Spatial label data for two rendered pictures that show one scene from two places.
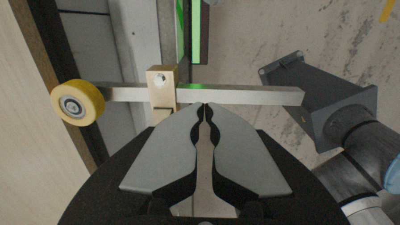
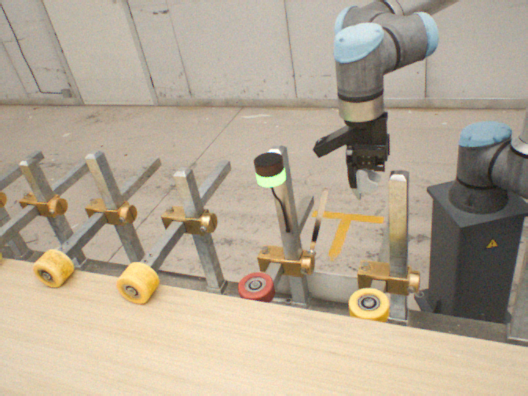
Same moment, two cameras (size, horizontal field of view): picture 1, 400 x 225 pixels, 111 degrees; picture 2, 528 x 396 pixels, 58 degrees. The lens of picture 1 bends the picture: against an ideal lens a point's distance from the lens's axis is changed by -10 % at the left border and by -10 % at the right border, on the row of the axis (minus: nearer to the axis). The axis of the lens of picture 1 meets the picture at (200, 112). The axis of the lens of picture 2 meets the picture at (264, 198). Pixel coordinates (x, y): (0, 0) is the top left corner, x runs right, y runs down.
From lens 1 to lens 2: 1.06 m
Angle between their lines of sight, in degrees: 73
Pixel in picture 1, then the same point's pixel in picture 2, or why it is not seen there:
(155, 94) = (377, 272)
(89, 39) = not seen: hidden behind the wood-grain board
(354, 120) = (459, 188)
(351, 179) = (506, 163)
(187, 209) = not seen: outside the picture
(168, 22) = (331, 310)
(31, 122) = (379, 353)
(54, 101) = (360, 311)
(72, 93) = (357, 295)
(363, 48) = (416, 229)
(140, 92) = (375, 285)
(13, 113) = (364, 363)
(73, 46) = not seen: hidden behind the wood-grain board
